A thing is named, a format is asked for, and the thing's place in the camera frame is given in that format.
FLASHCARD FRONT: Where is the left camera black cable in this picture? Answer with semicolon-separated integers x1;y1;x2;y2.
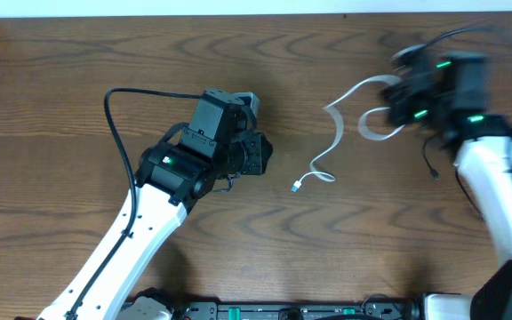
62;87;204;320

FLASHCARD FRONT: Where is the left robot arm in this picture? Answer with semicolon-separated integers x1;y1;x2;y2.
39;88;273;320

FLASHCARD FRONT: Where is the white usb cable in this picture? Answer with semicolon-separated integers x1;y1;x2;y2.
290;74;406;194

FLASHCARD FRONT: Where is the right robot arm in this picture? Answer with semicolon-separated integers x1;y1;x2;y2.
382;46;512;320

